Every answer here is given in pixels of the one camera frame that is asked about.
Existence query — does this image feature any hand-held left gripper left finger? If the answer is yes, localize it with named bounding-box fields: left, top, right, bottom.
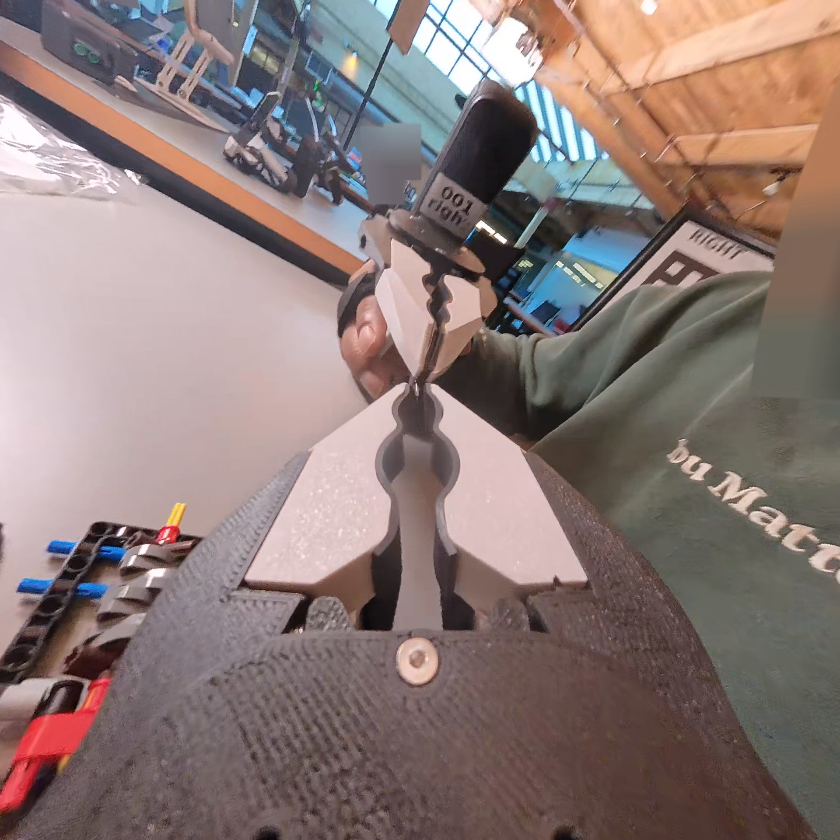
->
left=244, top=386, right=403, bottom=627

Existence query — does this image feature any clear empty plastic bag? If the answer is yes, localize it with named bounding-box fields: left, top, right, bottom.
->
left=0, top=95, right=142, bottom=201

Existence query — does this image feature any black and white machine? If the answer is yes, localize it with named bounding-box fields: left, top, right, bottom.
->
left=223, top=92, right=368, bottom=204

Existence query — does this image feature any black lego chassis frame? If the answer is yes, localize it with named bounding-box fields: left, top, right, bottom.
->
left=0, top=504, right=201, bottom=815

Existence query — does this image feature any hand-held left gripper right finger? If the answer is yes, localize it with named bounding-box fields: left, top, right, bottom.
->
left=427, top=385, right=589, bottom=627

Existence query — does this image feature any person's right forearm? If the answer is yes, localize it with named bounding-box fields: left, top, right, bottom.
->
left=453, top=272, right=775, bottom=454

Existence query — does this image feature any person's right hand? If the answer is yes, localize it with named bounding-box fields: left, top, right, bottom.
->
left=340, top=301, right=412, bottom=403

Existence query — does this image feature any black-framed marker sign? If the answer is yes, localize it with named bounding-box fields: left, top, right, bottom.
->
left=571, top=203, right=778, bottom=332

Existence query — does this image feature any orange-edged desk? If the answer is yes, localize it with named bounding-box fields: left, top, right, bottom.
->
left=0, top=16, right=371, bottom=280

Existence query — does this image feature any person's green sweatshirt torso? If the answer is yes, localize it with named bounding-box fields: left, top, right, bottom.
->
left=528, top=387, right=840, bottom=840

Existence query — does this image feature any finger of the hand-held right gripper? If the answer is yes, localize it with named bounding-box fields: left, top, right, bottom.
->
left=375, top=236, right=435, bottom=382
left=427, top=274, right=485, bottom=383

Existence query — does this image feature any wooden laptop stand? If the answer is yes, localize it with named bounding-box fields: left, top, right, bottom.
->
left=134, top=0, right=260, bottom=132

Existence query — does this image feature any black equipment case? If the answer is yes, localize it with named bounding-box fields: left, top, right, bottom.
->
left=41, top=0, right=142, bottom=86

